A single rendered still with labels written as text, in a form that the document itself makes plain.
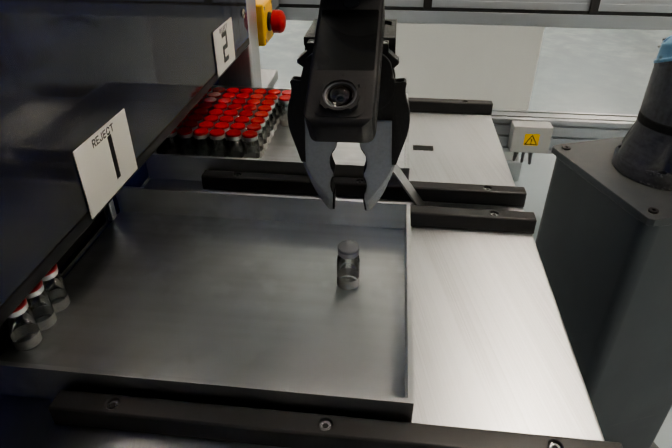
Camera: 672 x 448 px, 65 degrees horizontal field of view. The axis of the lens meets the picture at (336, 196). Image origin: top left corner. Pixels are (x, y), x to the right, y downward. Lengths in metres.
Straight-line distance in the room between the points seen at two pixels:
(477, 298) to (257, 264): 0.22
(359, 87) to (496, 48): 2.01
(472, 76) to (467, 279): 1.86
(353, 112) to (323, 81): 0.03
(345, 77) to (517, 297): 0.29
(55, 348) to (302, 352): 0.21
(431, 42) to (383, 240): 1.77
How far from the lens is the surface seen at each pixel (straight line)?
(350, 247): 0.50
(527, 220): 0.62
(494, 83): 2.39
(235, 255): 0.57
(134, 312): 0.53
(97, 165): 0.47
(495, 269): 0.57
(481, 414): 0.45
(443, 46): 2.31
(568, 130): 1.86
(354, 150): 0.77
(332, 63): 0.36
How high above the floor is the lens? 1.23
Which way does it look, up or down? 32 degrees down
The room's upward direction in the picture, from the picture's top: straight up
